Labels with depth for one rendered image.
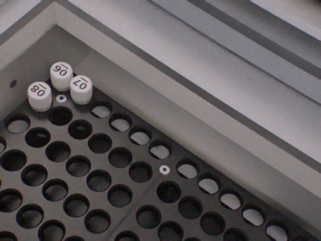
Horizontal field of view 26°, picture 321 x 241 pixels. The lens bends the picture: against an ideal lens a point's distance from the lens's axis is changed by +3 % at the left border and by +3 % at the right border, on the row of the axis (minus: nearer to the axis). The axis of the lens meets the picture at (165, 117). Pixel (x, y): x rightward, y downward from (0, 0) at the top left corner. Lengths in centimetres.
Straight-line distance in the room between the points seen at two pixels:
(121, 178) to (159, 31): 8
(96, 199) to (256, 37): 12
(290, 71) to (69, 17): 13
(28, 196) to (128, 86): 14
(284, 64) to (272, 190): 13
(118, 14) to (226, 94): 7
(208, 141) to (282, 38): 14
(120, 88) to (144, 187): 13
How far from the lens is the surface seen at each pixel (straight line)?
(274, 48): 34
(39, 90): 38
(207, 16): 35
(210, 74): 35
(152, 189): 36
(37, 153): 37
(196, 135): 46
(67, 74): 39
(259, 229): 36
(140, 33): 36
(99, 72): 48
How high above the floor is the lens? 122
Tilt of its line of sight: 57 degrees down
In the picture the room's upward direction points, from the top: 9 degrees clockwise
